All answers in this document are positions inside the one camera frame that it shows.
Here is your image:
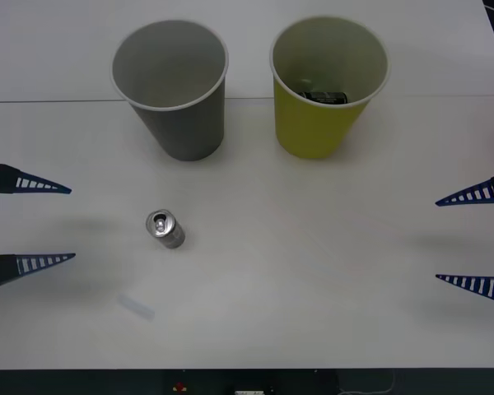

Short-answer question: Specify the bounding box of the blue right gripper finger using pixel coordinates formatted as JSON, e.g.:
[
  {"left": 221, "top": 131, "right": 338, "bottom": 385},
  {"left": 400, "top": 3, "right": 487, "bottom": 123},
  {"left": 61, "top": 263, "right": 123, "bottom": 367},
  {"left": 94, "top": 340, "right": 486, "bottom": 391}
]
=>
[
  {"left": 434, "top": 170, "right": 494, "bottom": 207},
  {"left": 435, "top": 273, "right": 494, "bottom": 308}
]

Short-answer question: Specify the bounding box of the silver drink can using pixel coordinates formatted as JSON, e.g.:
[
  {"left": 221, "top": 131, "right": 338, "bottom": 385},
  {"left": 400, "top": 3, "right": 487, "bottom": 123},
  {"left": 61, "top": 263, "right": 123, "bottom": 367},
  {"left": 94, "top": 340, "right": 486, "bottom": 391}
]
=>
[{"left": 145, "top": 209, "right": 186, "bottom": 250}]

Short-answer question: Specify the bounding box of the yellow-green plastic waste bin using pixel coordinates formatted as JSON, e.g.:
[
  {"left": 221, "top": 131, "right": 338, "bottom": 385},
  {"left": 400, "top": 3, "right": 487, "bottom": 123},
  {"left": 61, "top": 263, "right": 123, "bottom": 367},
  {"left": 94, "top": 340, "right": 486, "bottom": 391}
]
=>
[{"left": 269, "top": 15, "right": 390, "bottom": 160}]

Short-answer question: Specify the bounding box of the grey plastic waste bin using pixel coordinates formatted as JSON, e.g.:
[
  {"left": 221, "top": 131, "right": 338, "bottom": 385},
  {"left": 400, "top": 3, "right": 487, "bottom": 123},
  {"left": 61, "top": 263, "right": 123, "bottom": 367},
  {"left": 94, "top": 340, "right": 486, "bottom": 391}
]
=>
[{"left": 110, "top": 19, "right": 230, "bottom": 163}]

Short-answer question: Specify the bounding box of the black drink can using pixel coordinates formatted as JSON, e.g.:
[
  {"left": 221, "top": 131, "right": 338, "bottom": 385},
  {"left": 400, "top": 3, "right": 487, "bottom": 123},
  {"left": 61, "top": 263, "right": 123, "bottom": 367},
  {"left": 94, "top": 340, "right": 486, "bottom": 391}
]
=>
[{"left": 301, "top": 91, "right": 349, "bottom": 105}]

